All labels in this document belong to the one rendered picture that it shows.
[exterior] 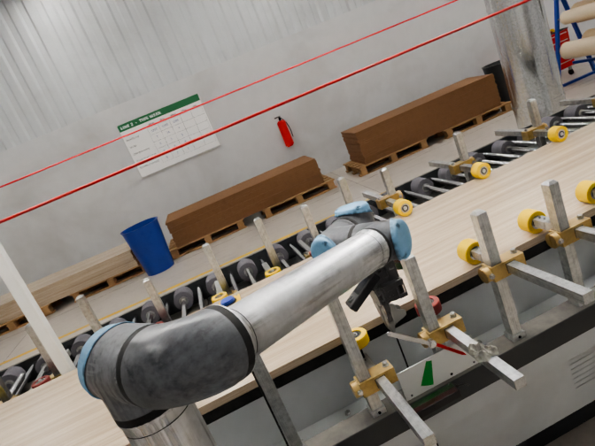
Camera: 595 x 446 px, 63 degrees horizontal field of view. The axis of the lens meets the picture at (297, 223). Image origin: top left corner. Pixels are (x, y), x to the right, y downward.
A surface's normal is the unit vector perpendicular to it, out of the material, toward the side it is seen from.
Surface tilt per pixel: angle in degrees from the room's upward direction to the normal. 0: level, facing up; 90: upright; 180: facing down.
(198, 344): 55
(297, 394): 90
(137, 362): 49
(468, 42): 90
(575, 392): 90
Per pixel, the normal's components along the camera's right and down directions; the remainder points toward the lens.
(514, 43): -0.56, 0.44
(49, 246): 0.19, 0.20
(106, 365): -0.66, -0.16
